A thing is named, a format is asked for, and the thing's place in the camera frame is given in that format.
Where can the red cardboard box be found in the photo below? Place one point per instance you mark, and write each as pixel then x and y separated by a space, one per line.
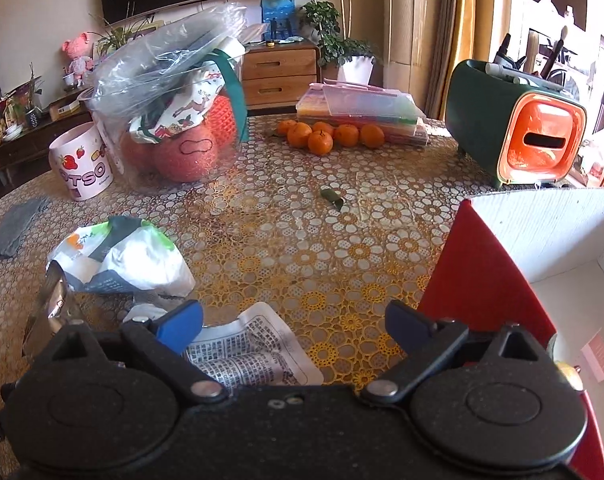
pixel 471 270

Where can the orange mesh wrapped fruit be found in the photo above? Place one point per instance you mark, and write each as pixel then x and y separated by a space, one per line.
pixel 224 110
pixel 184 152
pixel 132 152

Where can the small green leaf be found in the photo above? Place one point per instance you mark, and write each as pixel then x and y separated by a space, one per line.
pixel 332 197

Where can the green potted plant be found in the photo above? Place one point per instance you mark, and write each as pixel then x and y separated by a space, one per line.
pixel 332 35

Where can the clear plastic bag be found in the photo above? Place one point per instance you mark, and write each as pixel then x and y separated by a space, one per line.
pixel 147 60

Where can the white printed snack packet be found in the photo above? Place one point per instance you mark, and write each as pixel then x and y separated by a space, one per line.
pixel 262 350

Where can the wooden drawer cabinet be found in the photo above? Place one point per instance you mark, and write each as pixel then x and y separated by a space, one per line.
pixel 277 75

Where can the blue picture box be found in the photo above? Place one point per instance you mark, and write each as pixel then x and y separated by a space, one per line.
pixel 279 20

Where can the yellow curtain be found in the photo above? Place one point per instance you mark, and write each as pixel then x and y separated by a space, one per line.
pixel 464 5

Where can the pink toy figure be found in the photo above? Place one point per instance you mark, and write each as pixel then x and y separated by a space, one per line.
pixel 77 55

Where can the brown foil snack packet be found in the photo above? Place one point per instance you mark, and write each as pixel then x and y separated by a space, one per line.
pixel 47 310

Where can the stack of clear plastic cases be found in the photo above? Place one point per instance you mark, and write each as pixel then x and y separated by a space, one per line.
pixel 362 105

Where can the pile of tangerines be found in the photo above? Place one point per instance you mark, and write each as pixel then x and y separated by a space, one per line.
pixel 322 139

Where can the grey cloth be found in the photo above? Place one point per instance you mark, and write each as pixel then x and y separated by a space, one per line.
pixel 12 230

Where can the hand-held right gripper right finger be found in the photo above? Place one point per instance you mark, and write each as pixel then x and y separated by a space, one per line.
pixel 406 322

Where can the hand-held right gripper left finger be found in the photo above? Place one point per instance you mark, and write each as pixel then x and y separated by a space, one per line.
pixel 182 325

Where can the green and orange tissue holder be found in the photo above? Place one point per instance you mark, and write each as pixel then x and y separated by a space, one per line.
pixel 471 110

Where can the white strawberry print mug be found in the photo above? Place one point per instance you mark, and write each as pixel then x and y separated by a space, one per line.
pixel 79 165

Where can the crumpled white plastic bag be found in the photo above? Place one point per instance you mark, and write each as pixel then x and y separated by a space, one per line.
pixel 132 260

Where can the beige curtain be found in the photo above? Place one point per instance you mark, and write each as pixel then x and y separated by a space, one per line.
pixel 416 20

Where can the reindeer print gift bag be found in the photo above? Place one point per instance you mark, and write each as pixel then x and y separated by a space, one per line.
pixel 182 105

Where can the spider plant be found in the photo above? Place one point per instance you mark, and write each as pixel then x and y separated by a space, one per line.
pixel 117 35

